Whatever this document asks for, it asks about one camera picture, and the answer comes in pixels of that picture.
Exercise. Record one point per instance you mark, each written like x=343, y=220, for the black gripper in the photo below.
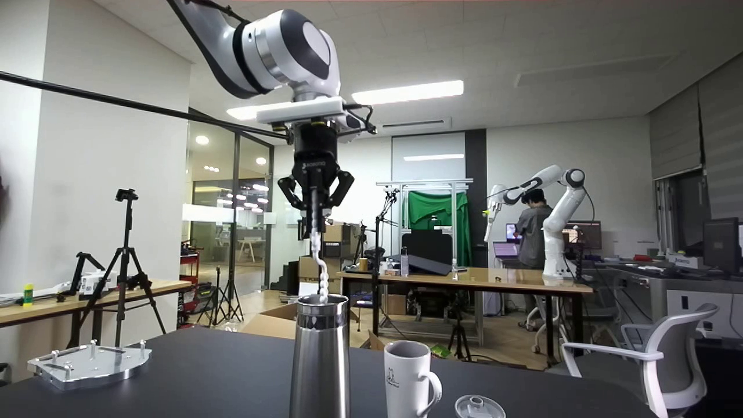
x=317, y=152

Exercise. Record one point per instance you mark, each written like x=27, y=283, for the white bottle brush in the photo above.
x=317, y=263

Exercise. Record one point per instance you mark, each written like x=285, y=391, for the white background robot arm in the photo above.
x=559, y=225

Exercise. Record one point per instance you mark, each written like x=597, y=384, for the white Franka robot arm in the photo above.
x=271, y=48

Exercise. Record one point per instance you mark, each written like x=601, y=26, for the stainless steel flask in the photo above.
x=320, y=356

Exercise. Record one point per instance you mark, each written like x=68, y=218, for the black light stand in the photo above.
x=379, y=257

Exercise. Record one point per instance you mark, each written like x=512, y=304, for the green screen backdrop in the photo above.
x=437, y=211

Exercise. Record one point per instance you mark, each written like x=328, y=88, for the black monitor on desk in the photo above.
x=425, y=249

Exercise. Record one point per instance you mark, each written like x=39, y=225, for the long ceiling light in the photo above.
x=409, y=92

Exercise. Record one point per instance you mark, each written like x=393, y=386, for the open cardboard box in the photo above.
x=271, y=321

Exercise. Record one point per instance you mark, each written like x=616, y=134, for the wooden desk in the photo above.
x=466, y=280

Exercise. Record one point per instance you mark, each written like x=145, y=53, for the white mug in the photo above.
x=407, y=380

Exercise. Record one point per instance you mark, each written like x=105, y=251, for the person in grey shirt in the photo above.
x=533, y=233

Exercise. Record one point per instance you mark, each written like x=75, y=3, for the black overhead pole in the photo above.
x=118, y=103

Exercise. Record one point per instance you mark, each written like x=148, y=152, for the long wooden bench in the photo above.
x=94, y=301

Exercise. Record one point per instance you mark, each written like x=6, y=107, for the small black stand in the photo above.
x=78, y=270

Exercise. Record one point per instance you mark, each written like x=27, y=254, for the clear glass lid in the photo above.
x=479, y=408

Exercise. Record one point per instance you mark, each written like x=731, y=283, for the clear acrylic tray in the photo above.
x=90, y=364

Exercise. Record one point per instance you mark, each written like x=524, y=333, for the small yellow-green bottle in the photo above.
x=29, y=296

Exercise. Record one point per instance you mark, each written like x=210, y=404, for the grey workbench cabinet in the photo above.
x=666, y=298

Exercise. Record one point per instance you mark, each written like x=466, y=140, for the grey window blinds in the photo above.
x=699, y=125

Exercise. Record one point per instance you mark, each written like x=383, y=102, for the white office chair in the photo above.
x=675, y=364

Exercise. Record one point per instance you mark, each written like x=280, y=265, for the dark computer monitor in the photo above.
x=720, y=247

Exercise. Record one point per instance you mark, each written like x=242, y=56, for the white wrist camera mount plate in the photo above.
x=302, y=111

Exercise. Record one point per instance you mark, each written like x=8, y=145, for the black tripod with camera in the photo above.
x=123, y=263

